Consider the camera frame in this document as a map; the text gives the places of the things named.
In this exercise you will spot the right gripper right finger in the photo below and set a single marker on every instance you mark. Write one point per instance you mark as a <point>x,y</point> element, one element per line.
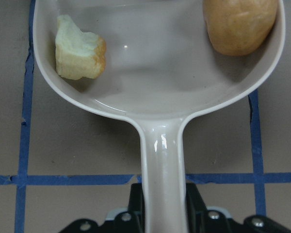
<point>195,209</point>

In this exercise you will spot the whole brown bread roll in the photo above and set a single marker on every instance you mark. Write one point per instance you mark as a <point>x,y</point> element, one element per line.
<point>238,27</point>

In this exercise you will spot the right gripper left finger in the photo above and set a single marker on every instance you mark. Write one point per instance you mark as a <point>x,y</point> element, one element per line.
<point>136,203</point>

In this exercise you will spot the torn bread piece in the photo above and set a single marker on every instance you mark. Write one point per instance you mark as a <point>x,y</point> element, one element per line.
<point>78,54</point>

